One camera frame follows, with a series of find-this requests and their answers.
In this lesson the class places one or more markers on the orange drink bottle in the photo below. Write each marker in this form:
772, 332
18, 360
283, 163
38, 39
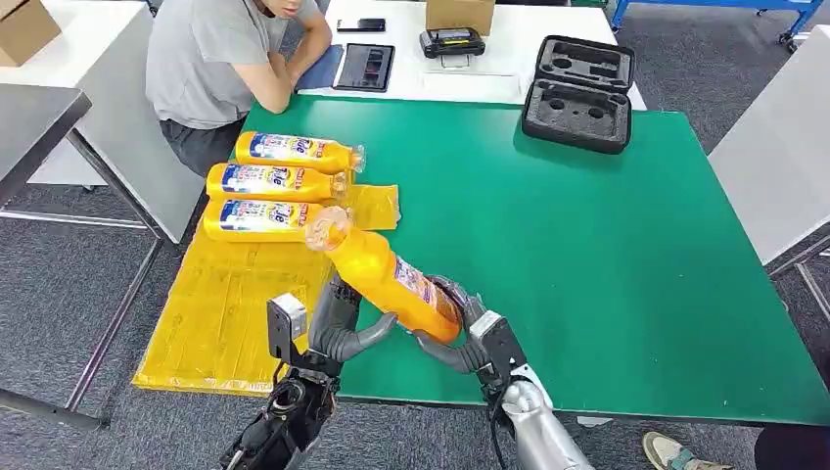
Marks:
298, 153
272, 183
259, 222
382, 279

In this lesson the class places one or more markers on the person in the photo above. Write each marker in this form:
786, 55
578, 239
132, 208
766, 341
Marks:
661, 451
201, 65

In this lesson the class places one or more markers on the green mat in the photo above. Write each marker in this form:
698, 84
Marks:
648, 259

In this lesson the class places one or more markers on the yellow sheet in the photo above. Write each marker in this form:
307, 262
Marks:
214, 311

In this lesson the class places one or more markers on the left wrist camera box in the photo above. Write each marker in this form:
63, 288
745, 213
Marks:
286, 324

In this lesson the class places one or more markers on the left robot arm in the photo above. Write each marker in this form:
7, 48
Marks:
285, 422

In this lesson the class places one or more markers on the black tablet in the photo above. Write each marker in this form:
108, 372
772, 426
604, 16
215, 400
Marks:
363, 68

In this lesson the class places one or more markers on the blue metal cart frame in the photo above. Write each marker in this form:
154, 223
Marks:
713, 4

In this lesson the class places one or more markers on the light grey table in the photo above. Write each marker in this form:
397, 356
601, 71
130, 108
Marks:
778, 149

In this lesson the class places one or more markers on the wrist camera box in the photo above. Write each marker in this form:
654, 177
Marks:
499, 344
286, 324

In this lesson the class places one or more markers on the tall cardboard box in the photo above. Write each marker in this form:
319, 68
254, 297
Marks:
460, 14

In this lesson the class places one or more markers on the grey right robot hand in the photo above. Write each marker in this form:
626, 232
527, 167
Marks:
457, 357

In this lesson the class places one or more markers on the tilted cardboard box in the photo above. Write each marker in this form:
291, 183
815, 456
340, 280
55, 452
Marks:
26, 29

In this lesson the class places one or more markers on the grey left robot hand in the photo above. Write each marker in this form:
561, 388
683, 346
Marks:
334, 331

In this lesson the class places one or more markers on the open black foam case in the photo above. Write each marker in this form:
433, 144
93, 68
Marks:
576, 110

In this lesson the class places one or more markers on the dark grey table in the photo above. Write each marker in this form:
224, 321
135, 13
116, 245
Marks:
32, 126

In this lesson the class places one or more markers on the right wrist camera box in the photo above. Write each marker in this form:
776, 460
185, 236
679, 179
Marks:
499, 344

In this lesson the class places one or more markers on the white side table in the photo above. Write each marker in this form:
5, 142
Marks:
117, 130

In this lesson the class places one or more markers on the black phone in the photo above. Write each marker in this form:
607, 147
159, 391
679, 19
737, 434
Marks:
360, 25

